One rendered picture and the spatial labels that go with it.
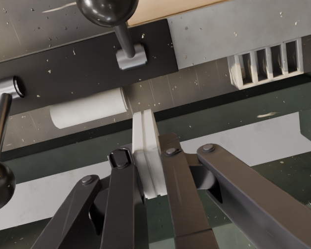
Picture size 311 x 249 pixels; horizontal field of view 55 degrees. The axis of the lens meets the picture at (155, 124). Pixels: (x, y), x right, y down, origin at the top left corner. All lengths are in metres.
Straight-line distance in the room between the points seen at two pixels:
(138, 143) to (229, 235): 0.25
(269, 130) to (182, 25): 1.81
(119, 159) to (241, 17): 0.20
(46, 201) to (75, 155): 3.13
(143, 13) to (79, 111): 0.12
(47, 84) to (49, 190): 3.23
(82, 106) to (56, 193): 3.25
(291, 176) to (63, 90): 0.31
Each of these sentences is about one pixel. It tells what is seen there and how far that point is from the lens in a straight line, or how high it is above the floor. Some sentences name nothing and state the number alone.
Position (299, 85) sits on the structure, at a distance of 0.45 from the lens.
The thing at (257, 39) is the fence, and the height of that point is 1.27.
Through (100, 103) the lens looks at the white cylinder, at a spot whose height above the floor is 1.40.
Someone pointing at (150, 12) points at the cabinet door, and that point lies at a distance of 0.31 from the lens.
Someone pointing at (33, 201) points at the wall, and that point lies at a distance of 3.51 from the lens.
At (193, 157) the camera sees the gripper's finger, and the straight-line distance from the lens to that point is 0.16.
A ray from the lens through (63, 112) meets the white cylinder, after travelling 0.33.
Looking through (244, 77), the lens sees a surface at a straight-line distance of 0.36.
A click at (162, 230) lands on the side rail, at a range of 0.39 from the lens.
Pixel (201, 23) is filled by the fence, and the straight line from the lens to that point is 0.30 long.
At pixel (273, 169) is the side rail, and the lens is 0.47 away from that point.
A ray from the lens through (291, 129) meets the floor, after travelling 1.99.
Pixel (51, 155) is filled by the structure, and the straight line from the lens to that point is 0.44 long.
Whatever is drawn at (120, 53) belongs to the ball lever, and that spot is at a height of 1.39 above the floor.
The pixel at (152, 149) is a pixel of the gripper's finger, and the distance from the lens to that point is 0.16.
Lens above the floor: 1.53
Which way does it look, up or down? 30 degrees down
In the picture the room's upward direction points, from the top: 118 degrees counter-clockwise
